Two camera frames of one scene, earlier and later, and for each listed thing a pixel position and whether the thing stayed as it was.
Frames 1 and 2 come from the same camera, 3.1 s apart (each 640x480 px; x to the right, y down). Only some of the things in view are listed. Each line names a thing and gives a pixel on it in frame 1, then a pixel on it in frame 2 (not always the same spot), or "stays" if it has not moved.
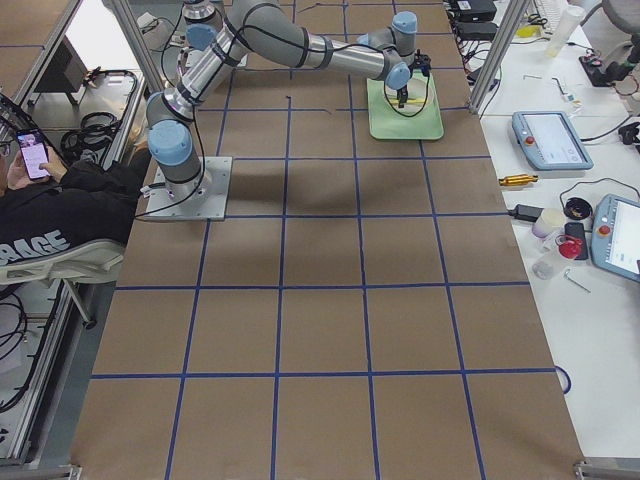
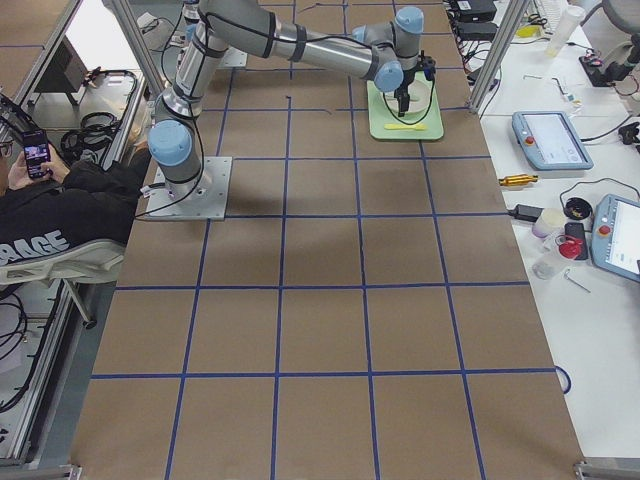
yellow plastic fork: x=409 y=100 → x=418 y=127
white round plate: x=417 y=89 stays
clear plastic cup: x=544 y=265 stays
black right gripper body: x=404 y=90 stays
